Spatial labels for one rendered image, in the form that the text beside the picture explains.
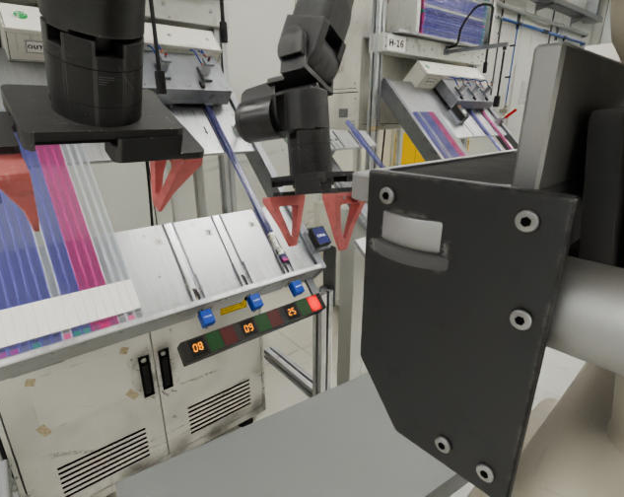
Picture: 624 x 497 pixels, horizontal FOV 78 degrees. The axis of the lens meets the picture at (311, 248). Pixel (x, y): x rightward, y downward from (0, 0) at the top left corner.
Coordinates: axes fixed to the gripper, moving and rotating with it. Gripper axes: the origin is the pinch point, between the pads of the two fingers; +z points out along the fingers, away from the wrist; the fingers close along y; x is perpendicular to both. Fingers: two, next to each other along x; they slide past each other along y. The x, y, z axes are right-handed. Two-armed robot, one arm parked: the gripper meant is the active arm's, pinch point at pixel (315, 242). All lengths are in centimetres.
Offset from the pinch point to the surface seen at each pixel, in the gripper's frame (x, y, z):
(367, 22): -107, 69, -77
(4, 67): 21, 70, -38
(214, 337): 1.5, 28.6, 20.0
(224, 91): -23, 54, -35
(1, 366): 33.3, 32.9, 15.1
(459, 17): -144, 46, -79
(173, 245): 2.3, 39.9, 2.2
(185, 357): 7.7, 28.4, 21.8
